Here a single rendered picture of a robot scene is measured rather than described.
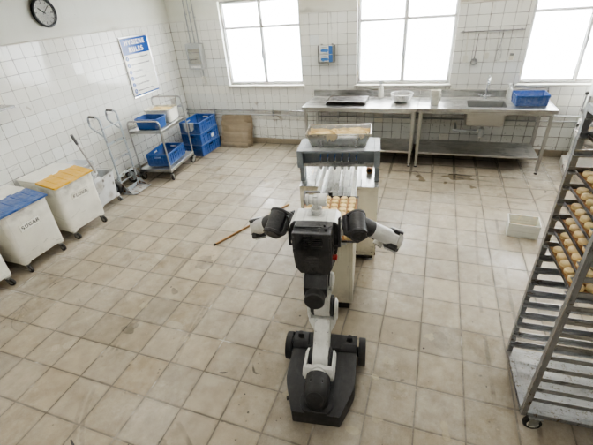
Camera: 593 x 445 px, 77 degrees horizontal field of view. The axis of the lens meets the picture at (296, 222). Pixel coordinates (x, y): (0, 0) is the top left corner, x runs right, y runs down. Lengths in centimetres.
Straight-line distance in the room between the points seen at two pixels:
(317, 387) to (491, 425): 111
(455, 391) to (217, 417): 160
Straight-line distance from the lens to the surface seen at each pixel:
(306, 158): 341
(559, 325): 228
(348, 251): 290
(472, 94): 633
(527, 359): 307
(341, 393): 260
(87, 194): 518
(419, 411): 280
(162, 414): 295
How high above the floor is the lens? 233
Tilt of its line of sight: 31 degrees down
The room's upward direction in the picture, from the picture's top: 5 degrees counter-clockwise
